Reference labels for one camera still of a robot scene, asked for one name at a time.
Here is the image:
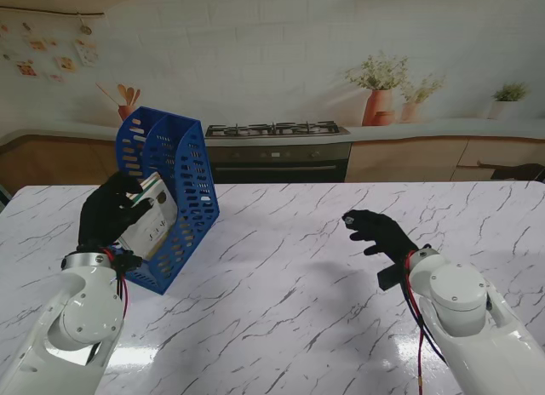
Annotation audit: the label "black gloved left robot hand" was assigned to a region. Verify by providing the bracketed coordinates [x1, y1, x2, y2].
[77, 171, 154, 252]

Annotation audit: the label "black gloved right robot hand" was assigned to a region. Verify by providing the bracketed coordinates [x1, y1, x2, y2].
[341, 209, 421, 265]

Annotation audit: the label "beige and white book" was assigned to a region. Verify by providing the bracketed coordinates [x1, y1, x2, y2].
[117, 180, 180, 260]

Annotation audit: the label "teal book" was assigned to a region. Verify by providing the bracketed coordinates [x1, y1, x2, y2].
[129, 176, 165, 207]

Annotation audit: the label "blue perforated plastic file rack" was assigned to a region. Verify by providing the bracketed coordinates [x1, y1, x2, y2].
[115, 105, 221, 296]

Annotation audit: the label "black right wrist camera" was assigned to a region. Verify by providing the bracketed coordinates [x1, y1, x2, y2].
[377, 265, 405, 290]

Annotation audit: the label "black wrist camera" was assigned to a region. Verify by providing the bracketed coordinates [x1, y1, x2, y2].
[377, 265, 405, 290]
[111, 249, 144, 273]

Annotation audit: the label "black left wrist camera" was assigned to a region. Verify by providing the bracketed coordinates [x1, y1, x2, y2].
[111, 249, 144, 273]

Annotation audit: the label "left arm red black cables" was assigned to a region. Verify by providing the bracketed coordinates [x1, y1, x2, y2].
[87, 248, 131, 366]

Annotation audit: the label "arm red black cables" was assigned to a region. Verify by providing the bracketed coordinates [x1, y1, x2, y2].
[399, 252, 448, 395]
[87, 248, 131, 366]

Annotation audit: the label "right arm red black cables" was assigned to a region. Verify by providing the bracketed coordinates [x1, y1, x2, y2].
[399, 252, 448, 395]

